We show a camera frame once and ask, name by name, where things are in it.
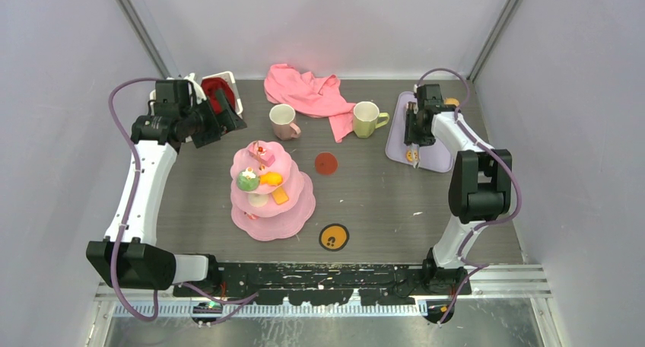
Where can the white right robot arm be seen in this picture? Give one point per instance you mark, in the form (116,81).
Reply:
(480,185)

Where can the pink cloth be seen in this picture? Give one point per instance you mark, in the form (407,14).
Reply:
(317,97)

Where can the green frog macaron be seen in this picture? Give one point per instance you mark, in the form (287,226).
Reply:
(248,180)

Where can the orange lotus-root cookie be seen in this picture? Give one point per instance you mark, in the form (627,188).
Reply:
(412,156)

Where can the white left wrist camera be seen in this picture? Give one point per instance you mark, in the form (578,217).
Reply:
(196,89)

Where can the orange wafer bar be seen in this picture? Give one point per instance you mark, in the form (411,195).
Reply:
(280,196)

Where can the lavender serving tray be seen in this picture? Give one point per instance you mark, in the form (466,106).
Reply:
(435,157)

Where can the pink mug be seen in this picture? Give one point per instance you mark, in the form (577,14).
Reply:
(283,119)

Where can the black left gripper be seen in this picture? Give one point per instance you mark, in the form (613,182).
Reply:
(227,116)

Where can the orange fish-shaped cookie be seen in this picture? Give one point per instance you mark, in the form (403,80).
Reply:
(271,179)

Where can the white plastic basket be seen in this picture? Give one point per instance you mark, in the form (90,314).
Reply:
(237,95)

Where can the pink cherry cake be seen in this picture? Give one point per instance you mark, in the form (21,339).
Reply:
(261,154)

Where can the green mug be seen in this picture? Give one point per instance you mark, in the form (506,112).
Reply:
(367,117)

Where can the golden round bun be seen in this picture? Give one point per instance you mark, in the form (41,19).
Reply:
(450,101)

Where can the red round coaster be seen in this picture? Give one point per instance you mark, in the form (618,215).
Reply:
(326,163)

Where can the white round cake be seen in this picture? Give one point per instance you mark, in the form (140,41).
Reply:
(257,200)

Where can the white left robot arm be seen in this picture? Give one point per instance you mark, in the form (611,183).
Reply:
(127,255)

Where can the metal serving tongs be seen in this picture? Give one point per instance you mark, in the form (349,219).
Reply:
(414,147)

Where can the orange round sticker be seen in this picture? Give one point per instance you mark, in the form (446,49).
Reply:
(334,237)

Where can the pink three-tier dessert stand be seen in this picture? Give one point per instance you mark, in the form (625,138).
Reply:
(275,221)

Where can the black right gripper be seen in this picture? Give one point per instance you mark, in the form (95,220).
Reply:
(411,136)

